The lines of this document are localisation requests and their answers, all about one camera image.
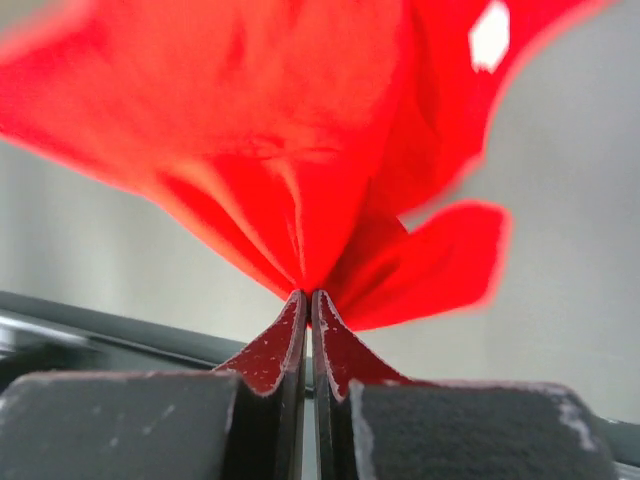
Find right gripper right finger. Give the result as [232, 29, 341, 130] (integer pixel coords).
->
[311, 290, 615, 479]

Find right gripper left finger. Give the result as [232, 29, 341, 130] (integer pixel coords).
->
[1, 292, 307, 479]

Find red t-shirt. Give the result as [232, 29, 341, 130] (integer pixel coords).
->
[1, 1, 604, 330]

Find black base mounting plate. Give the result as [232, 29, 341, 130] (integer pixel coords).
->
[1, 293, 639, 479]

